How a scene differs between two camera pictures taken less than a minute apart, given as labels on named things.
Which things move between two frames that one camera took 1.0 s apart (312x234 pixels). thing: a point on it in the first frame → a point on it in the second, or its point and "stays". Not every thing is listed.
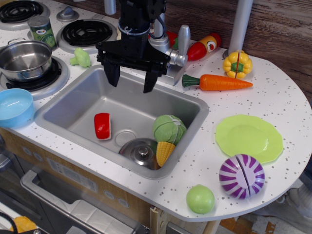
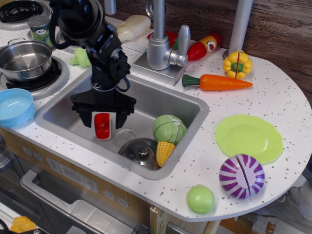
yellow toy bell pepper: (237, 65) stays
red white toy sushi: (103, 126) stays
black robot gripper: (133, 49) → (112, 101)
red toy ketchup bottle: (199, 50) stays
